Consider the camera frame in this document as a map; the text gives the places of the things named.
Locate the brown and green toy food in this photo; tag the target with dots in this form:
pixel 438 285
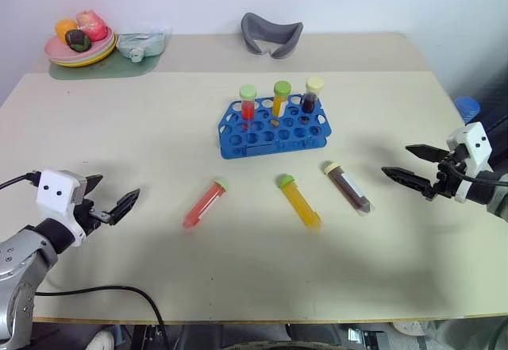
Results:
pixel 77 40

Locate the yellow liquid tube green cap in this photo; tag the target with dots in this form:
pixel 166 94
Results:
pixel 280 100
pixel 301 205

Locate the white round object under table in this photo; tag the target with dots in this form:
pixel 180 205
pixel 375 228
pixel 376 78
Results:
pixel 409 328

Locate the pink toy food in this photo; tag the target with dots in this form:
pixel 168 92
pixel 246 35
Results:
pixel 93 26

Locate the orange toy food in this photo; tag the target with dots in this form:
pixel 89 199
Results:
pixel 64 26

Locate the pale green plastic bag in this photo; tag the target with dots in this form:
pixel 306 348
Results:
pixel 141 44

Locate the pink plate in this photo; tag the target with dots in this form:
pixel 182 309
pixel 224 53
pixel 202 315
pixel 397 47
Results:
pixel 55 46

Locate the red liquid tube green cap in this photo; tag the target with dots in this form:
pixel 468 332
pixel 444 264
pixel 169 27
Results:
pixel 248 104
pixel 204 205

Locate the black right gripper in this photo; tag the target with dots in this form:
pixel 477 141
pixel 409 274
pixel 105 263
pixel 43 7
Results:
pixel 448 179

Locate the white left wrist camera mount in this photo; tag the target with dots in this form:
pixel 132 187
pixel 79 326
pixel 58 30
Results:
pixel 55 195

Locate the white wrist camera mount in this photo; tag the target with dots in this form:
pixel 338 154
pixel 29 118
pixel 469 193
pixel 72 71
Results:
pixel 55 195
pixel 475 143

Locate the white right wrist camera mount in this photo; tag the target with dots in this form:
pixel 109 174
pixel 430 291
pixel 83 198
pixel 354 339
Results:
pixel 475 143

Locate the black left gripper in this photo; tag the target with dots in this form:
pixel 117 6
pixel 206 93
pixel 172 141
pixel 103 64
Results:
pixel 89 217

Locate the dark liquid tube cream cap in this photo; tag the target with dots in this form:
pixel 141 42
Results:
pixel 310 98

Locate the metal bracket under table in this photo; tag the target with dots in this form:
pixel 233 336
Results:
pixel 367 338

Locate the brown liquid tube cream cap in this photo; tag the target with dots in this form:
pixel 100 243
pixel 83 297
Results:
pixel 351 187

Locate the pale green plate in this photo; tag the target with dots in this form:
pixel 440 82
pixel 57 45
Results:
pixel 75 64

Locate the blue ribbed cap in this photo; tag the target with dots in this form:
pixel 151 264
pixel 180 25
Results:
pixel 468 110

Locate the white shoe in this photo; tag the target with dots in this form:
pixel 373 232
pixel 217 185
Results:
pixel 100 340

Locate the blue test tube rack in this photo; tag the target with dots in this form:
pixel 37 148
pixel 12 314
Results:
pixel 278 143

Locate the yellow plate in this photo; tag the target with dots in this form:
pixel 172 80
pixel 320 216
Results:
pixel 107 51

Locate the green table mat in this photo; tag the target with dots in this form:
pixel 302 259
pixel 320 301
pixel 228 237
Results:
pixel 119 69

